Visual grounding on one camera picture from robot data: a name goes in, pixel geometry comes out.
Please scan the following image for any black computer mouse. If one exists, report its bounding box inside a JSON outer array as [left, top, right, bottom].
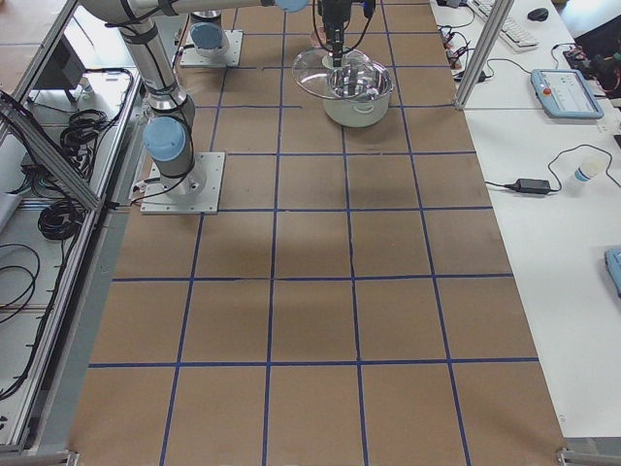
[[527, 8, 549, 22]]

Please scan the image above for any paper cup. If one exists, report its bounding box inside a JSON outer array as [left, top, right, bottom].
[[573, 156, 606, 183]]

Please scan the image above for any aluminium frame rail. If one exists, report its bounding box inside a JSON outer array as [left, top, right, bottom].
[[1, 90, 103, 211]]

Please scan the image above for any black power adapter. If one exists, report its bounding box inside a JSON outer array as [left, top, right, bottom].
[[504, 179, 553, 195]]

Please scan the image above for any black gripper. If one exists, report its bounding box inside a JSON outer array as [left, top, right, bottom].
[[318, 0, 352, 45]]

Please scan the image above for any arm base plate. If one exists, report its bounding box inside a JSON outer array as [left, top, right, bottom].
[[140, 151, 225, 215], [180, 24, 244, 68]]

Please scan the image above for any white keyboard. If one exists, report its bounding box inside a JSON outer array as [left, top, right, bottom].
[[467, 0, 539, 52]]

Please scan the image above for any pink bowl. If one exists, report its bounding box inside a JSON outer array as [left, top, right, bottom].
[[310, 26, 327, 49]]

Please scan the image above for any aluminium frame post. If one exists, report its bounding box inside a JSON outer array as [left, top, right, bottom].
[[454, 0, 514, 110]]

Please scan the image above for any coiled black cable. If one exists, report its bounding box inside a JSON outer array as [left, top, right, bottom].
[[38, 197, 82, 242]]

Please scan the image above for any pale green cooking pot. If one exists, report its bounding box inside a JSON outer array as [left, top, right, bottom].
[[322, 61, 393, 127]]

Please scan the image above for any glass pot lid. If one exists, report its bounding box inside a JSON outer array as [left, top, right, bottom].
[[291, 49, 376, 100]]

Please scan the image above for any blue teach pendant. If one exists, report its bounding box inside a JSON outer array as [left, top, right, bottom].
[[530, 69, 604, 119]]

